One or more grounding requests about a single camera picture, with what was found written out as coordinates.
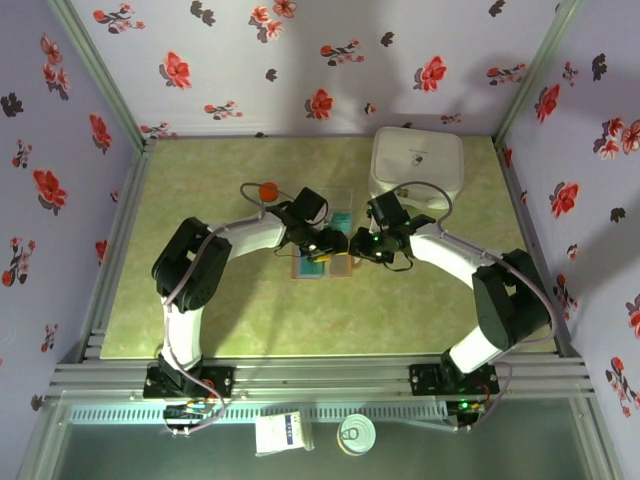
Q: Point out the red-capped white bottle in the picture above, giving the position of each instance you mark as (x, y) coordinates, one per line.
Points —
(270, 191)

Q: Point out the silver tin can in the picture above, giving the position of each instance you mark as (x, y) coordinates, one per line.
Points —
(356, 435)

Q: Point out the aluminium frame post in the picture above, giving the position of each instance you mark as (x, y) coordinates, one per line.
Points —
(535, 70)
(100, 70)

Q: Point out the white box with blue print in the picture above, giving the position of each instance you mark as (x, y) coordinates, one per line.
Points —
(280, 434)

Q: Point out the aluminium side rail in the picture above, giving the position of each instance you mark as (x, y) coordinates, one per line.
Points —
(127, 210)
(530, 220)

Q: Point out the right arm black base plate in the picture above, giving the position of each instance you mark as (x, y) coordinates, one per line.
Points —
(425, 380)

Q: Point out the aluminium table edge rail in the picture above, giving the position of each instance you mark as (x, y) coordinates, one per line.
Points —
(320, 372)

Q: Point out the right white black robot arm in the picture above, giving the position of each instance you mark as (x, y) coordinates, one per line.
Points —
(450, 255)

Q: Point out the teal card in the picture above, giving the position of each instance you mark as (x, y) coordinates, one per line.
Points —
(310, 270)
(342, 221)

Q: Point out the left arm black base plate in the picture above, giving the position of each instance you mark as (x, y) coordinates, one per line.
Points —
(220, 382)

